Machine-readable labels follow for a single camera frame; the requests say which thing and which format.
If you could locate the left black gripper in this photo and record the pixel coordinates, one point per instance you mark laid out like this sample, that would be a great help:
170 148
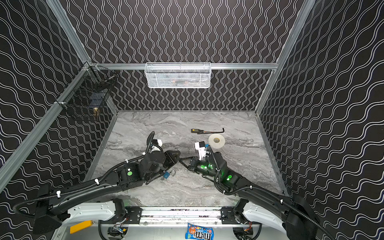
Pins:
171 157

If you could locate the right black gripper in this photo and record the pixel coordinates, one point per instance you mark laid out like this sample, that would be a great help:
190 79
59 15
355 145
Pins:
193 164

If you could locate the blue padlock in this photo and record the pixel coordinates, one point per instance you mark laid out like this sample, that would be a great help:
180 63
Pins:
166 175

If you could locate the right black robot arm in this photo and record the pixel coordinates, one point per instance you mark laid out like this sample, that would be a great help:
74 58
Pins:
291 215

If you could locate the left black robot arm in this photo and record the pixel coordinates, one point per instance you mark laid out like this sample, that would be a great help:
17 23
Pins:
54 207

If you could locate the black yellow pry tool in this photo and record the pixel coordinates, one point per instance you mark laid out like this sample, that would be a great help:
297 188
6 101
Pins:
201 132

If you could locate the white tape roll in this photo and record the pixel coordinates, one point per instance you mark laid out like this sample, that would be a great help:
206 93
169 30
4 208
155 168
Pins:
216 141

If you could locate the m&m candy bag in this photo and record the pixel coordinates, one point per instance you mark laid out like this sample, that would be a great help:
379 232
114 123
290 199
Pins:
195 232

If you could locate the white mesh basket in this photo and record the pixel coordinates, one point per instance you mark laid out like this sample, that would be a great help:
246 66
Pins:
178 75

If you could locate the brass item in basket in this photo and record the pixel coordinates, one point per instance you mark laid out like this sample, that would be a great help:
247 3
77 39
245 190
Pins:
96 112

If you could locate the yellow block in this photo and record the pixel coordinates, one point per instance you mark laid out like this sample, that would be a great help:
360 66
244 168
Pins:
81 226

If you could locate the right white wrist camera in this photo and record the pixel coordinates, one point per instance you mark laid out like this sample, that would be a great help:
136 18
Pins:
202 149

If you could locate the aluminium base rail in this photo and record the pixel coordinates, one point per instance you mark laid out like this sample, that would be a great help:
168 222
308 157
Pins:
202 216

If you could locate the black wire basket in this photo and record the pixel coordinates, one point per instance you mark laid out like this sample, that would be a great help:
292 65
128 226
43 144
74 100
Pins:
92 91

